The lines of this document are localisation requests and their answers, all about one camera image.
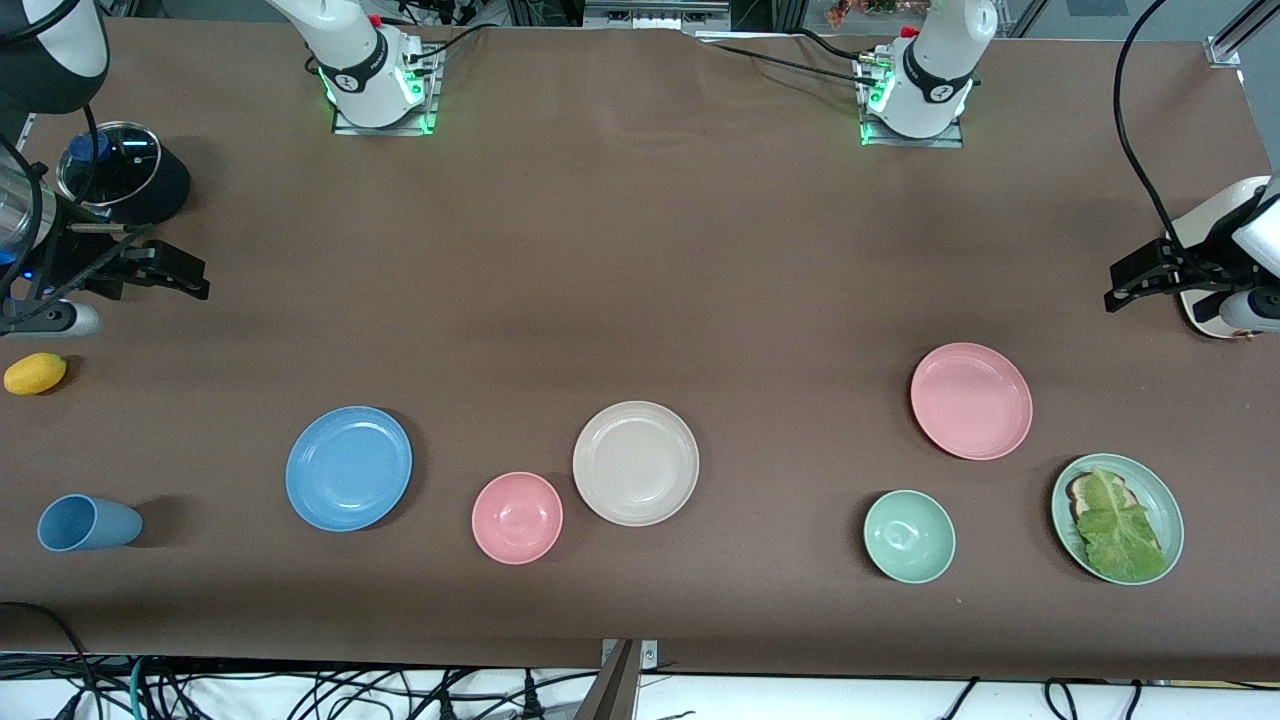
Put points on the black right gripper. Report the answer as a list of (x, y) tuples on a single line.
[(72, 258)]

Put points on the small pink bowl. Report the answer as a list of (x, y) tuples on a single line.
[(517, 518)]

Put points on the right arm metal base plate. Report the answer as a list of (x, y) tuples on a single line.
[(385, 129)]

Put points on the beige wooden board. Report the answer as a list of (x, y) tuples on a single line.
[(1200, 318)]

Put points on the bread slice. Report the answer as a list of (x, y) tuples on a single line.
[(1078, 492)]

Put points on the orange flower decoration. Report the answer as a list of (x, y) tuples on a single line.
[(870, 10)]

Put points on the yellow lemon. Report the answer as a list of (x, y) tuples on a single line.
[(35, 374)]

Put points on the beige plate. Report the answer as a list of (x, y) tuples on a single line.
[(636, 463)]

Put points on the blue cup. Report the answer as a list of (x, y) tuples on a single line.
[(90, 523)]

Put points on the green plate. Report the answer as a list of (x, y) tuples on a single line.
[(1170, 520)]

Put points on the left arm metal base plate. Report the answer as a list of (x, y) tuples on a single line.
[(910, 142)]

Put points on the dark table post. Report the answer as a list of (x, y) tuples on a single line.
[(612, 690)]

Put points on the green lettuce leaf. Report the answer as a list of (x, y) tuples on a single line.
[(1120, 530)]

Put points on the aluminium frame profile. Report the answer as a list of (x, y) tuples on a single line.
[(1235, 40)]

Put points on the black pot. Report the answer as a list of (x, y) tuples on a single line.
[(175, 185)]

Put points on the metal table bracket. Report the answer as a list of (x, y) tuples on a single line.
[(650, 652)]

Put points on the pink plate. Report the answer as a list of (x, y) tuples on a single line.
[(971, 401)]

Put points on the grey metal rail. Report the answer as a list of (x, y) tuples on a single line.
[(655, 15)]

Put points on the blue plate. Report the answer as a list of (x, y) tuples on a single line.
[(348, 468)]

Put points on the small green bowl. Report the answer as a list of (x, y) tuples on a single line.
[(909, 536)]

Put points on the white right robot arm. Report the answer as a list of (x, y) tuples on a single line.
[(345, 50)]

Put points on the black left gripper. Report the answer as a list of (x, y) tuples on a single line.
[(1176, 262)]

